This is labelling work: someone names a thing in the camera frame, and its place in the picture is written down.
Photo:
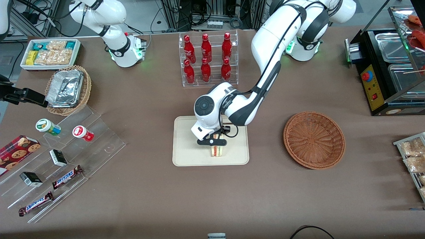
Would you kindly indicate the clear bag of crackers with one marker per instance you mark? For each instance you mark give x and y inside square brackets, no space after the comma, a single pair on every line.
[56,45]
[53,57]

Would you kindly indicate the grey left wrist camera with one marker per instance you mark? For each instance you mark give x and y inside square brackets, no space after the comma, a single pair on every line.
[212,142]

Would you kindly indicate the small grey device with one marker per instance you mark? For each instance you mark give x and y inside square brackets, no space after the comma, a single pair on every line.
[216,236]

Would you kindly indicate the red cookie box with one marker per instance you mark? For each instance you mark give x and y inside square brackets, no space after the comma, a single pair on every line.
[16,152]

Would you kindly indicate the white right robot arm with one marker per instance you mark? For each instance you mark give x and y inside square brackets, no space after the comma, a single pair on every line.
[116,43]

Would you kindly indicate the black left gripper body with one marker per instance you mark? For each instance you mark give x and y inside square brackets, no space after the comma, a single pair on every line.
[223,130]

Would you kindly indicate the red soda bottle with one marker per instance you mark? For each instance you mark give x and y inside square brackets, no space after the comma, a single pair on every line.
[226,71]
[189,49]
[206,48]
[206,72]
[226,46]
[189,73]

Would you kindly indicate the clear bag of snacks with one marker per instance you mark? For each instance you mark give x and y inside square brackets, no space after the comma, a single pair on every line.
[423,192]
[413,147]
[415,164]
[422,180]

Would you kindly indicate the black food warmer cabinet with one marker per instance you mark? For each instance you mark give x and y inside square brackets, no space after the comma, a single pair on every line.
[372,89]

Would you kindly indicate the teal snack pack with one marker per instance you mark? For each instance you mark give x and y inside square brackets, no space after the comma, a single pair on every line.
[70,45]
[39,45]

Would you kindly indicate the clear acrylic bottle rack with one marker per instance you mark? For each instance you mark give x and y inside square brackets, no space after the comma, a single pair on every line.
[215,83]

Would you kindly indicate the red lid snack cup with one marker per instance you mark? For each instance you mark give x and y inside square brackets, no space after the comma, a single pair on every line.
[81,132]

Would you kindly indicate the beige plastic tray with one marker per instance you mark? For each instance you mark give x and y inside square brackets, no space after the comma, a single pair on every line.
[186,152]

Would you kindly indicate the red sausage on skewer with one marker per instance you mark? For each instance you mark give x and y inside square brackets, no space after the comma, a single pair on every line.
[419,39]

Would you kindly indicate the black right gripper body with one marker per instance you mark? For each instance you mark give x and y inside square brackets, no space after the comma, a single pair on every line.
[20,94]

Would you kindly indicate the small black carton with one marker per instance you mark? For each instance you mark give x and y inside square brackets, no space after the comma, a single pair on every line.
[31,179]
[58,158]

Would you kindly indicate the white power strip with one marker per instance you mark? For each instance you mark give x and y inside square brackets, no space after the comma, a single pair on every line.
[214,24]

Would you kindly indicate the green lid snack cup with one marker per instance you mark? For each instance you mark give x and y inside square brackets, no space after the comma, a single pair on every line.
[46,126]

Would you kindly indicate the yellow snack pack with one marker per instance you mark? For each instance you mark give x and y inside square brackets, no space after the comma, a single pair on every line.
[32,57]

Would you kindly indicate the tan wicker basket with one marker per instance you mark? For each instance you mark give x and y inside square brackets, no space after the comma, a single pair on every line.
[87,89]

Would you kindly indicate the brown Snickers bar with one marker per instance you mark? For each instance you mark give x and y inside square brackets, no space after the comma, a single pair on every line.
[36,203]
[66,177]

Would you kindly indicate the stack of foil trays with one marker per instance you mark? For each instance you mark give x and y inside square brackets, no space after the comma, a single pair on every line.
[64,88]

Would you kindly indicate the steel warmer pan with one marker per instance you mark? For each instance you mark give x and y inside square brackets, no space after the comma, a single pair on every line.
[391,46]
[403,78]

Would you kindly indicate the brown round wicker basket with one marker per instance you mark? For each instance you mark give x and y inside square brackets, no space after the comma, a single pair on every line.
[313,141]

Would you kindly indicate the triangle sandwich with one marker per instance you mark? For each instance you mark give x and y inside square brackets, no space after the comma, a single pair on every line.
[217,151]

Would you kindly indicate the orange fried food piece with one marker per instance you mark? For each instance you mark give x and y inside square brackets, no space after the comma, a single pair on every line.
[416,19]

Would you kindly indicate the clear acrylic stepped display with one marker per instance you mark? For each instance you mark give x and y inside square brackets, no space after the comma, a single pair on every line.
[99,146]

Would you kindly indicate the white snack bin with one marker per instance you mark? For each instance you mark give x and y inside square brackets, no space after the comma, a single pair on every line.
[77,53]

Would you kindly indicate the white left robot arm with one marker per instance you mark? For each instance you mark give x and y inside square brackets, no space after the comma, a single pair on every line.
[275,33]

